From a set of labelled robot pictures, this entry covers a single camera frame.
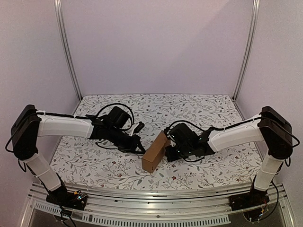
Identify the floral patterned table mat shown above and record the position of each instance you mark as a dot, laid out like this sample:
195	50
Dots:
81	161

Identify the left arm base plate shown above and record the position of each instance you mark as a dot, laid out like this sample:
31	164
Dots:
62	197

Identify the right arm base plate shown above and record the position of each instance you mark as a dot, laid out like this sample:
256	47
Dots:
254	201

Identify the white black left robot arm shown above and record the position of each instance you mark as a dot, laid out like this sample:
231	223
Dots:
117	127

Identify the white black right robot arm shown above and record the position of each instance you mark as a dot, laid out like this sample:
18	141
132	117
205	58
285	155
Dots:
267	126

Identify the brown cardboard box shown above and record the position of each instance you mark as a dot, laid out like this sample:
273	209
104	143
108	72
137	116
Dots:
155	153

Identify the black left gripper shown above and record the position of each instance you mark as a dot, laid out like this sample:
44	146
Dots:
135	142

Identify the aluminium front rail frame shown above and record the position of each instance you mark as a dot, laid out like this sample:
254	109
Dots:
133	208

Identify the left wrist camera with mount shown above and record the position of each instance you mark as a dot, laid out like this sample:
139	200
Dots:
136	128

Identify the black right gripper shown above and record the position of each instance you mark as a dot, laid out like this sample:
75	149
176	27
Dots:
171	148

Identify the left aluminium corner post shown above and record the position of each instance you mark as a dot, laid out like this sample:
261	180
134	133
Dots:
66	49

